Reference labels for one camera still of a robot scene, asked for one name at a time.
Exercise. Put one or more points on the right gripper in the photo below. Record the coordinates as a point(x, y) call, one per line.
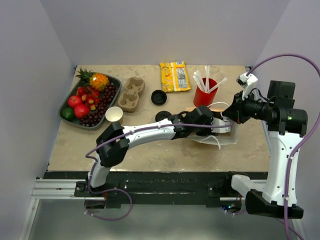
point(236, 111)

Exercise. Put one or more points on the brown paper bag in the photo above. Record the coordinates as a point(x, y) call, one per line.
point(218, 139)

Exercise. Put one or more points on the black coffee lid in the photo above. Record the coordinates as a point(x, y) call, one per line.
point(162, 115)
point(158, 97)

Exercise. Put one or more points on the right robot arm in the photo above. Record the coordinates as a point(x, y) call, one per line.
point(286, 126)

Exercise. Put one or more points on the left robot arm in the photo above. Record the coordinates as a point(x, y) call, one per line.
point(113, 144)

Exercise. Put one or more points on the red plastic cup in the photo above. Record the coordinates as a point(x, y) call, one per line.
point(202, 98)

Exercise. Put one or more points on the yellow snack bag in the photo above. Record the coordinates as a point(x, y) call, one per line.
point(174, 77)

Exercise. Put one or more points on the cardboard cup carrier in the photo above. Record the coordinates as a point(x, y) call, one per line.
point(129, 99)

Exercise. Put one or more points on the dark purple grape bunch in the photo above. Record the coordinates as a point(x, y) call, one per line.
point(106, 96)

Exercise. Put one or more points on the toy pineapple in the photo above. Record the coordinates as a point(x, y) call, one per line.
point(98, 81)

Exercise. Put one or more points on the red toy strawberries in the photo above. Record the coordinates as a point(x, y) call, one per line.
point(89, 96)

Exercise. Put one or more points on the red toy apple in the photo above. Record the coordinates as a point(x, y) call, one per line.
point(80, 111)
point(74, 101)

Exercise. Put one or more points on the dark green fruit tray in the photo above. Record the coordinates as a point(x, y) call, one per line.
point(76, 122)

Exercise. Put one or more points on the green toy lime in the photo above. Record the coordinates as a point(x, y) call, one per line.
point(68, 114)

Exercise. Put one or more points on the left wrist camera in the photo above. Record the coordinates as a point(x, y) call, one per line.
point(221, 126)

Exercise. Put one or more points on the black mounting base plate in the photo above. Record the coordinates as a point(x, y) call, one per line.
point(153, 187)

